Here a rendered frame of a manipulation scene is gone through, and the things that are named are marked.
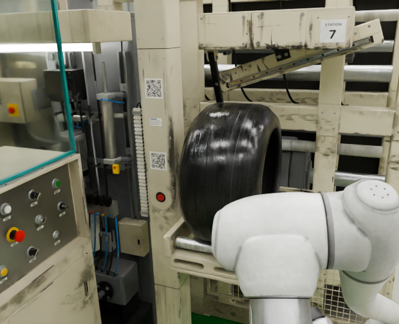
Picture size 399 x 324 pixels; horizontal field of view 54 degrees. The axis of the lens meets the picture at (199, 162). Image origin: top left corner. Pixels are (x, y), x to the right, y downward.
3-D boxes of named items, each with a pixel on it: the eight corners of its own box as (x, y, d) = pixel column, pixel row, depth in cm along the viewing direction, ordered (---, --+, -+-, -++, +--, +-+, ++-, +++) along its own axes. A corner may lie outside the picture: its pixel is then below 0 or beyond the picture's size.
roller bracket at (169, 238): (164, 258, 156) (163, 236, 153) (200, 215, 191) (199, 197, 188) (171, 259, 155) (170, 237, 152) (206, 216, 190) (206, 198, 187)
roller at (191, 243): (175, 233, 159) (178, 238, 162) (172, 243, 156) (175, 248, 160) (259, 248, 146) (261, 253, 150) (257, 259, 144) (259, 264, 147)
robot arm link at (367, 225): (386, 229, 76) (315, 231, 78) (404, 160, 65) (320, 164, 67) (407, 290, 66) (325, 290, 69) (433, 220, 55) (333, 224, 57)
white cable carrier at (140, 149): (141, 216, 170) (132, 108, 155) (146, 211, 174) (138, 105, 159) (150, 217, 168) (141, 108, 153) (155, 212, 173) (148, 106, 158)
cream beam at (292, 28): (197, 50, 163) (195, 13, 159) (216, 47, 186) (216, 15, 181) (351, 49, 142) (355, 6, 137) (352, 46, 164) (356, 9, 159)
